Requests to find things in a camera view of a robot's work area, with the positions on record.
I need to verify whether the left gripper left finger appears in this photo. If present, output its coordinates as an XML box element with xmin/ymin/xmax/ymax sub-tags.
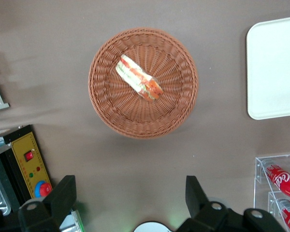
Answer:
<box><xmin>18</xmin><ymin>175</ymin><xmax>77</xmax><ymax>232</ymax></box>

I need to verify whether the triangle sandwich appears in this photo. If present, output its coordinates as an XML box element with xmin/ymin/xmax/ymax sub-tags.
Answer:
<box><xmin>115</xmin><ymin>54</ymin><xmax>164</xmax><ymax>102</ymax></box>

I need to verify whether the round brown wicker basket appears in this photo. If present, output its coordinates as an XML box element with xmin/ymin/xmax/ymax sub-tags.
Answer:
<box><xmin>87</xmin><ymin>27</ymin><xmax>199</xmax><ymax>140</ymax></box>

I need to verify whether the black food warmer machine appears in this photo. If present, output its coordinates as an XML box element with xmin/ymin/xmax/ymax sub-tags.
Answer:
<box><xmin>0</xmin><ymin>124</ymin><xmax>54</xmax><ymax>218</ymax></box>

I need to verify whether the cream plastic tray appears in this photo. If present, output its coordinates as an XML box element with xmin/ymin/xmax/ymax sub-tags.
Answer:
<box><xmin>246</xmin><ymin>15</ymin><xmax>290</xmax><ymax>121</ymax></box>

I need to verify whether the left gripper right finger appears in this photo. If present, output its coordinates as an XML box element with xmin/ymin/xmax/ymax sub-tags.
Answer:
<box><xmin>177</xmin><ymin>175</ymin><xmax>242</xmax><ymax>232</ymax></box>

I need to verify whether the grey snack tray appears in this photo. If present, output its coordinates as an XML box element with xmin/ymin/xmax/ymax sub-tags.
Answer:
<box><xmin>0</xmin><ymin>70</ymin><xmax>10</xmax><ymax>113</ymax></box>

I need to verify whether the grey metal side box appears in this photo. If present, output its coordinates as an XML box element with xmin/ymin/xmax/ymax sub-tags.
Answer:
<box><xmin>59</xmin><ymin>209</ymin><xmax>85</xmax><ymax>232</ymax></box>

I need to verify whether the clear acrylic bottle rack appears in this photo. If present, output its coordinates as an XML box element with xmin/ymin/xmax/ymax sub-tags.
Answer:
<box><xmin>253</xmin><ymin>153</ymin><xmax>290</xmax><ymax>232</ymax></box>

